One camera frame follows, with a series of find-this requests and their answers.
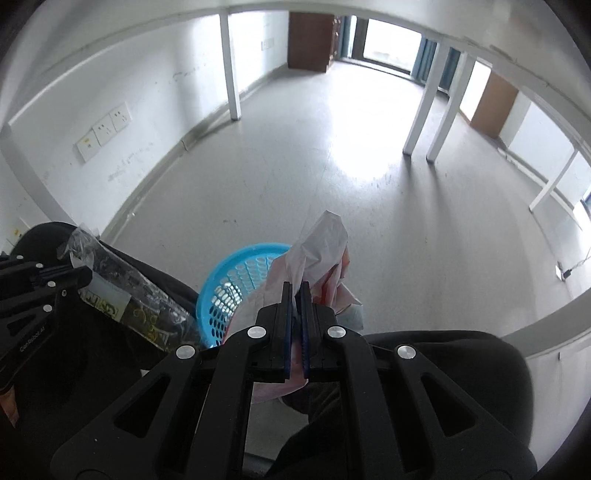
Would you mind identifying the glass balcony door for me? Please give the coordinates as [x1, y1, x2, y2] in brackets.
[351, 16, 428, 77]

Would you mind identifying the dark blue curtain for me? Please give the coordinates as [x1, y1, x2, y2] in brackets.
[413, 37, 462, 93]

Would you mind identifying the brown cabinet with glass door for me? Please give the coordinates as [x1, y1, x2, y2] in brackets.
[470, 73, 519, 139]

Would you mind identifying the white wall socket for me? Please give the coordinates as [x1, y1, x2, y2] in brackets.
[108, 102, 132, 130]
[92, 117, 116, 145]

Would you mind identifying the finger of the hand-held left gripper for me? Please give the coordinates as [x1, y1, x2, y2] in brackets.
[0, 267, 93, 301]
[0, 261, 44, 283]

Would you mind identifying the white paper wrapper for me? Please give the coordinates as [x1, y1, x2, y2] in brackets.
[222, 210, 365, 407]

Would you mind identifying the blue plastic basket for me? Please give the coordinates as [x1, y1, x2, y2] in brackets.
[196, 243, 296, 349]

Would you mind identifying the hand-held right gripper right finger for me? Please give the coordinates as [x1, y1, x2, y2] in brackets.
[299, 281, 539, 480]

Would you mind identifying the white table leg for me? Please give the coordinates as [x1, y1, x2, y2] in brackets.
[219, 13, 242, 121]
[426, 54, 476, 163]
[403, 44, 451, 155]
[529, 148, 580, 213]

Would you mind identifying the brown wooden wardrobe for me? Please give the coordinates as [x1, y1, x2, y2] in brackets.
[287, 11, 340, 73]

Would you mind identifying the person's left leg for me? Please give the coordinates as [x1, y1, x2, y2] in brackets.
[0, 222, 222, 416]

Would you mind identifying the clear yellow print wrapper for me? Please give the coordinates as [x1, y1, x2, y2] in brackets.
[57, 224, 199, 354]

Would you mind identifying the white wall plate yellow sticker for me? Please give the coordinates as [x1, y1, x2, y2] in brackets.
[75, 134, 101, 163]

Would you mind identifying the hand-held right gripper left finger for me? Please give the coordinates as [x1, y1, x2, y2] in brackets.
[51, 281, 293, 480]

